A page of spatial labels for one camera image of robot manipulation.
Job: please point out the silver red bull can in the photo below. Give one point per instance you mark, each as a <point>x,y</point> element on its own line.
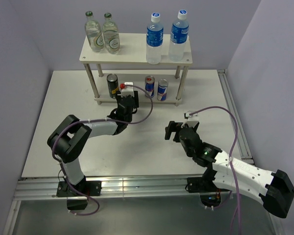
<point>149,85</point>

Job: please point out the blue red bull can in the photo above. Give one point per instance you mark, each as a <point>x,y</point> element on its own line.
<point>162,89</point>

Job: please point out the white two-tier shelf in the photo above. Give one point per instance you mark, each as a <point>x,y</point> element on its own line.
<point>133,53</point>

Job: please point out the black gold can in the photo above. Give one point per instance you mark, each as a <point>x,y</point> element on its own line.
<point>113,85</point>

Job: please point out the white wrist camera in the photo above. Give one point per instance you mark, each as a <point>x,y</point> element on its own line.
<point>127,89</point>
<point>190,120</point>

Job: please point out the aluminium front rail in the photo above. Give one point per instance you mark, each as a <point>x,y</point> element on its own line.
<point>111,187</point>

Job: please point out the right glass bottle green cap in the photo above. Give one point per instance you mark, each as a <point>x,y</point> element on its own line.
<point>111,34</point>

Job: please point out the left glass bottle green cap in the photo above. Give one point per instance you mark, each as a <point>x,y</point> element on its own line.
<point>93,33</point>

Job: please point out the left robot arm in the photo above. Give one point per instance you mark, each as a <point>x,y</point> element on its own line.
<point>70,137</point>

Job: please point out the glass bottle green cap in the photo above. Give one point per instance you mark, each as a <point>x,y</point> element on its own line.
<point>111,34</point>
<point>93,33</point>

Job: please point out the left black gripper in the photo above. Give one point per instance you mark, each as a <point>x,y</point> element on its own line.
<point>135,104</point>

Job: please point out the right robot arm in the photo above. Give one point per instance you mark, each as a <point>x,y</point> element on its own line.
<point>273,190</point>

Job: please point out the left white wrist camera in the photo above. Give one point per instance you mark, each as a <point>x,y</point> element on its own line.
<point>127,89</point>

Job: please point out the aluminium side rail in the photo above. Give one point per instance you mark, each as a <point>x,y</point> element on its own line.
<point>241,140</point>

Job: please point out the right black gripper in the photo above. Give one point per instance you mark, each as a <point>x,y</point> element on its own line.
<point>173,126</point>

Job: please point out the plastic water bottle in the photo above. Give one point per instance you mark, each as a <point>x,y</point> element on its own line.
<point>154,39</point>
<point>179,34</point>

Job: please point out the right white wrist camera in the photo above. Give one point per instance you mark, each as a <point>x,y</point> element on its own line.
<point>190,120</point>

